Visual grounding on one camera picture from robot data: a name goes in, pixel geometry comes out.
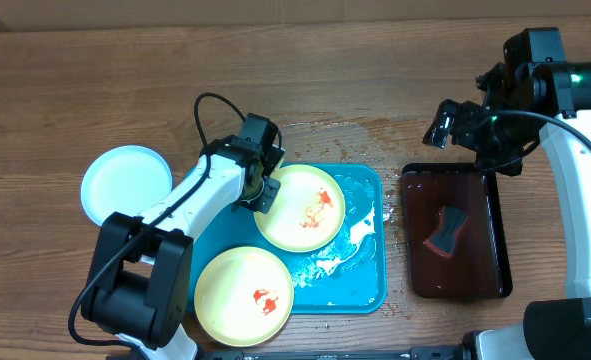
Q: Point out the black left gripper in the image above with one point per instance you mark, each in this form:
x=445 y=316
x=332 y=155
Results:
x=265 y=202

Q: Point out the blue plastic tray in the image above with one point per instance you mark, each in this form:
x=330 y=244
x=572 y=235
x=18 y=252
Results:
x=346 y=276

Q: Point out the yellow plate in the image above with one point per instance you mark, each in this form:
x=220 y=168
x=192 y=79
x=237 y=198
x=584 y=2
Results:
x=308 y=210
x=244 y=296

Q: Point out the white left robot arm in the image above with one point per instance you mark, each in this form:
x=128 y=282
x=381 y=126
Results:
x=138 y=282

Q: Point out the light blue plate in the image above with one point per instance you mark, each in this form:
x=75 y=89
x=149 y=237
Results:
x=127 y=179

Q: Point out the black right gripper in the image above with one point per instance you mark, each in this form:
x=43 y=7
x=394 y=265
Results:
x=509 y=160

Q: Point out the red black sponge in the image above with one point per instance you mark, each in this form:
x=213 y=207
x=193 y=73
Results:
x=442 y=241

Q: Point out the black water tray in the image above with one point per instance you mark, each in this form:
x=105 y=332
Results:
x=479 y=267

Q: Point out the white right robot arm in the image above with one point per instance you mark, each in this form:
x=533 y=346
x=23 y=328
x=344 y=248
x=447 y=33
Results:
x=535 y=98

